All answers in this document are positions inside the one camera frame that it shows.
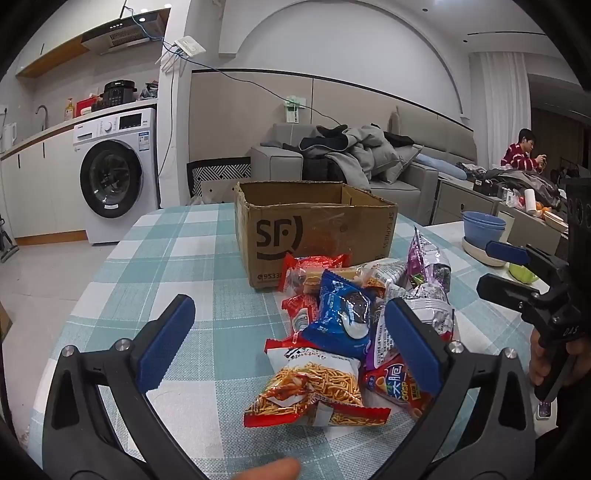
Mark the black pressure cooker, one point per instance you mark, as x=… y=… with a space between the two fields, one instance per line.
x=117 y=92

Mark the small red snack packet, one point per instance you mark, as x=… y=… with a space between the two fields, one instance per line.
x=298 y=311

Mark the red sausage snack packet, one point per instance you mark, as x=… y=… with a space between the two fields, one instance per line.
x=307 y=272

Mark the silver and purple snack packet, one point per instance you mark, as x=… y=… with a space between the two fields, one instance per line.
x=427 y=309

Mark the red crisp packet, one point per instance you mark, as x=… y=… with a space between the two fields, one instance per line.
x=392 y=383

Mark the brown cardboard box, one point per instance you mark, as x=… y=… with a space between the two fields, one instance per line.
x=300 y=230

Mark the white curtain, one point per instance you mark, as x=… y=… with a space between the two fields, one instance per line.
x=505 y=106

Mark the pile of jackets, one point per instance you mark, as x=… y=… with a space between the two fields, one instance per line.
x=351 y=150

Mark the white wifi router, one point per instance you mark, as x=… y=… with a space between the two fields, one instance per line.
x=184 y=48

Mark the chrome kitchen faucet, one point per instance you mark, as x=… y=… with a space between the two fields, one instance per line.
x=43 y=117

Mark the red box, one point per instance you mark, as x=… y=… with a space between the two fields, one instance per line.
x=87 y=105

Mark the patterned black white chair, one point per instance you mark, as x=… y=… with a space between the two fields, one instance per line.
x=219 y=173

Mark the white washing machine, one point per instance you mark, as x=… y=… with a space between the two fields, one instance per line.
x=117 y=180

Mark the person's left hand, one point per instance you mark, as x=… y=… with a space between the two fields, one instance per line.
x=272 y=470

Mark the blue cookie packet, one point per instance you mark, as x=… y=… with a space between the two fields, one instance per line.
x=339 y=314

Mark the teal checked tablecloth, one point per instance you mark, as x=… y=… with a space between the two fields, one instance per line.
x=184 y=258

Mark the clear bread packet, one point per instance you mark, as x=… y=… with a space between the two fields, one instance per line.
x=376 y=272

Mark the white electric kettle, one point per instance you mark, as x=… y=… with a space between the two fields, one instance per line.
x=9 y=136

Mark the grey sofa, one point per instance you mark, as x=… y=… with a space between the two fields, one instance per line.
x=415 y=184

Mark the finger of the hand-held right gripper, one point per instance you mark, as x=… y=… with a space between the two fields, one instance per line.
x=503 y=290
x=505 y=251

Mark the wooden wall cabinet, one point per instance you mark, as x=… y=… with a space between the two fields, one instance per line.
x=53 y=55

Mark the fried noodle snack packet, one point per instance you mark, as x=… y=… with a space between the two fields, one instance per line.
x=307 y=383

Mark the person's right hand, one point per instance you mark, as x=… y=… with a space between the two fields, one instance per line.
x=538 y=360

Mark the stack of blue bowls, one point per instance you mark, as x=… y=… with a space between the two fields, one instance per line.
x=482 y=228

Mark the range hood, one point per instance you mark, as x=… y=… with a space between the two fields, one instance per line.
x=117 y=34

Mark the yellow bottle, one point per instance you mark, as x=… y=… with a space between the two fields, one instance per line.
x=69 y=110

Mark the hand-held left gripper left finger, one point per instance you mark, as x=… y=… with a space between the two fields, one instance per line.
x=166 y=344

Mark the white paper roll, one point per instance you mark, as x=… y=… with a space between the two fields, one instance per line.
x=530 y=201

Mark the light blue pillow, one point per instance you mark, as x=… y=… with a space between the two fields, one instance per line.
x=441 y=166

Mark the white wall socket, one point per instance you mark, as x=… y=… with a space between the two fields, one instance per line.
x=293 y=108

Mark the white kitchen counter cabinet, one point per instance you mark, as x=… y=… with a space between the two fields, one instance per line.
x=41 y=170

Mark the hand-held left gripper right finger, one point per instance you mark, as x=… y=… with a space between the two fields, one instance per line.
x=411 y=344

